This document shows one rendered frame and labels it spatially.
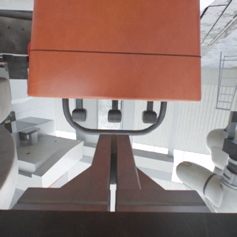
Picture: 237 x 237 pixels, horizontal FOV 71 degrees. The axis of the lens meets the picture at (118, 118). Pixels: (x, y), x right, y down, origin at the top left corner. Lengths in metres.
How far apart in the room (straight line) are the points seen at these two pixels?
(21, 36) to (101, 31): 1.16
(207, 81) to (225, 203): 12.96
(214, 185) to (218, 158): 0.29
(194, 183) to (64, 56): 0.70
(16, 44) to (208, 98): 13.10
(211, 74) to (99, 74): 13.46
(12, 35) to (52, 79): 1.15
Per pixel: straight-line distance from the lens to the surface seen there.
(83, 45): 0.19
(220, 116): 14.08
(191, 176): 0.79
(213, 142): 1.02
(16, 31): 1.34
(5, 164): 1.66
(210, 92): 13.68
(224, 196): 0.74
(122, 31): 0.19
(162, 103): 0.32
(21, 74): 1.43
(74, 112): 0.26
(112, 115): 0.25
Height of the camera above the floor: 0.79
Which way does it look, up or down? 14 degrees up
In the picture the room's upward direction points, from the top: 178 degrees counter-clockwise
